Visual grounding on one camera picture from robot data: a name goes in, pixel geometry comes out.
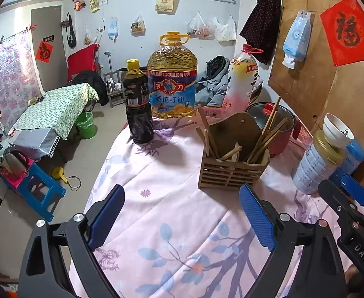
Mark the small clear hanging bag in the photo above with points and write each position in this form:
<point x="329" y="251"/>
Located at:
<point x="87" y="38"/>

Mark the white plastic bag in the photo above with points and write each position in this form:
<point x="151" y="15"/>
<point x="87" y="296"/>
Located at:
<point x="225" y="31"/>

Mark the small red paper door decoration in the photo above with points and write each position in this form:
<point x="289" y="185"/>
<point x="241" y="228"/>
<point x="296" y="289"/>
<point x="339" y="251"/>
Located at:
<point x="44" y="52"/>

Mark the steel thermos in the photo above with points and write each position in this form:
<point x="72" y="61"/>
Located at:
<point x="109" y="86"/>

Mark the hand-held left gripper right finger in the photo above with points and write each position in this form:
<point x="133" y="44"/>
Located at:
<point x="258" y="217"/>

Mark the grey door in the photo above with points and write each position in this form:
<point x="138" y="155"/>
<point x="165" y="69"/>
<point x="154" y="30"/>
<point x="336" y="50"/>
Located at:
<point x="46" y="21"/>

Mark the yellow hanging bag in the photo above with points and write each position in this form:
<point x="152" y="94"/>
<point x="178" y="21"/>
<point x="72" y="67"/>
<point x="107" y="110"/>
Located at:
<point x="94" y="3"/>

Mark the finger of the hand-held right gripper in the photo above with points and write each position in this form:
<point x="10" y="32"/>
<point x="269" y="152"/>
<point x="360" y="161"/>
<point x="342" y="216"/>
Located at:
<point x="337" y="197"/>
<point x="354" y="189"/>

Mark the white mug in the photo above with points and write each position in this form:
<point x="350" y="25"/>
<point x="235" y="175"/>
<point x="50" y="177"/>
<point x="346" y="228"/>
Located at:
<point x="117" y="86"/>

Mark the metal kettle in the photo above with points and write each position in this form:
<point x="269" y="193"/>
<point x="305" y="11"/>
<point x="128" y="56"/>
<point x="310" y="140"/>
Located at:
<point x="12" y="163"/>

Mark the large red paper poster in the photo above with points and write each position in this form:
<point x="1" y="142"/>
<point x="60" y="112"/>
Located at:
<point x="349" y="31"/>

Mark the red electric cooking pot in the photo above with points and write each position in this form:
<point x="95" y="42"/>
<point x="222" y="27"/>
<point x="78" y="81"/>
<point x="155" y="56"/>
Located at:
<point x="282" y="139"/>

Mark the red cloth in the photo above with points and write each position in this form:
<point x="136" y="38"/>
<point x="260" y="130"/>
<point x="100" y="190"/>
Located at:
<point x="82" y="62"/>

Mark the blue plastic container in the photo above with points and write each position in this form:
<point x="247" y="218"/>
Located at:
<point x="354" y="158"/>

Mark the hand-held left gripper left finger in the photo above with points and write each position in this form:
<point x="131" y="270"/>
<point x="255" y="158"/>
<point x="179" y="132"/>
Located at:
<point x="105" y="217"/>

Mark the blue and white hanging bag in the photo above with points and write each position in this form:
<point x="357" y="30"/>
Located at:
<point x="113" y="29"/>

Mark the dark soy sauce bottle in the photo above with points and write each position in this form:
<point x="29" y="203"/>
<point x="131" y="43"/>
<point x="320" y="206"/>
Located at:
<point x="137" y="99"/>

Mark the orange hanging toy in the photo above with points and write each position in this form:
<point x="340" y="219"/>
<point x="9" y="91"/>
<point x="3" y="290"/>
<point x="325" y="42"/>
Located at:
<point x="79" y="4"/>

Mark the blue plastic stool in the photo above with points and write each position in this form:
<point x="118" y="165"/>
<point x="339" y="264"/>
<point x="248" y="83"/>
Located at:
<point x="45" y="192"/>

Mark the small wooden chair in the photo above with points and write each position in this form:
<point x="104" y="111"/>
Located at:
<point x="116" y="97"/>

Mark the wooden slatted chopstick holder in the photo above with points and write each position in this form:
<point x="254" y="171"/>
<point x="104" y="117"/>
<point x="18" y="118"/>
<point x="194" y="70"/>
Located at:
<point x="231" y="173"/>

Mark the plywood board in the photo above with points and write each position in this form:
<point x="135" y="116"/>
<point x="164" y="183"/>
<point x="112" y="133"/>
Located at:
<point x="300" y="99"/>

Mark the clear plastic bag with food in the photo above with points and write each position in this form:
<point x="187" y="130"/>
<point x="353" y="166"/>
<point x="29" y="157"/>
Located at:
<point x="200" y="28"/>

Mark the dark dotted hanging cloth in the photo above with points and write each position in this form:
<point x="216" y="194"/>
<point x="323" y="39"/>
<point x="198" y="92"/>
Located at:
<point x="262" y="28"/>

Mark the white plastic bottle red cap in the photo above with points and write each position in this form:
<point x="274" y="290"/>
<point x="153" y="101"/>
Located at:
<point x="241" y="80"/>

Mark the green patterned tablecloth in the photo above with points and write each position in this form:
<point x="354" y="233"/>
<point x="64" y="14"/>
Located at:
<point x="57" y="105"/>

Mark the silver table cover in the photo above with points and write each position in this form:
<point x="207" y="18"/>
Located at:
<point x="36" y="141"/>

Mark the black racket bag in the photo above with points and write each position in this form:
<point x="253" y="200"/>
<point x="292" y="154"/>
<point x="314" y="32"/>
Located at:
<point x="71" y="38"/>

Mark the large yellow cooking oil bottle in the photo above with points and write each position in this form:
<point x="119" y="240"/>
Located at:
<point x="172" y="87"/>

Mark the black jacket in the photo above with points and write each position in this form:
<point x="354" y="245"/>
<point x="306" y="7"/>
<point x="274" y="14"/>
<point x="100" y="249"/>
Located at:
<point x="93" y="82"/>

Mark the group of wooden chopsticks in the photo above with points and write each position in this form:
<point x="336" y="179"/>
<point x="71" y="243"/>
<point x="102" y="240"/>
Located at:
<point x="212" y="144"/>

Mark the blue hanging tissue pack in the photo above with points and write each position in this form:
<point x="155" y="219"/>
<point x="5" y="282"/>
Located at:
<point x="296" y="40"/>

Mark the small black door sign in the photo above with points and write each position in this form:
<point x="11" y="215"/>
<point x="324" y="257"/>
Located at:
<point x="48" y="37"/>

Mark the green plastic bucket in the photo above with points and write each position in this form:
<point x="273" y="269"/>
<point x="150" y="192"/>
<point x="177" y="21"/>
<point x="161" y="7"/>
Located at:
<point x="86" y="127"/>

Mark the grey walking cane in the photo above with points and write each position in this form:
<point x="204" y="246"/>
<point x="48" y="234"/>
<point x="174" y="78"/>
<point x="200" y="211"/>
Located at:
<point x="109" y="62"/>

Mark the white ceramic bowl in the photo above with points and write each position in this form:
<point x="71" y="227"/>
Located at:
<point x="335" y="130"/>

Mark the milk powder tin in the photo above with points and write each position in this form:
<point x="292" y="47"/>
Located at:
<point x="314" y="167"/>

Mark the clear hanging snack bag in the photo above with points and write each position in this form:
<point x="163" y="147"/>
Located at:
<point x="137" y="26"/>

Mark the pink plastic stool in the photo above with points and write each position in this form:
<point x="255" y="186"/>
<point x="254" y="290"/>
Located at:
<point x="14" y="181"/>

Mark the grey jacket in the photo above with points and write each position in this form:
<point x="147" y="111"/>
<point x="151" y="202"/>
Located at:
<point x="214" y="83"/>

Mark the pink floral plastic curtain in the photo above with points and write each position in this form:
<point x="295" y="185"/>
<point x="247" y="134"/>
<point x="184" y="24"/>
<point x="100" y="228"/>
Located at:
<point x="12" y="74"/>

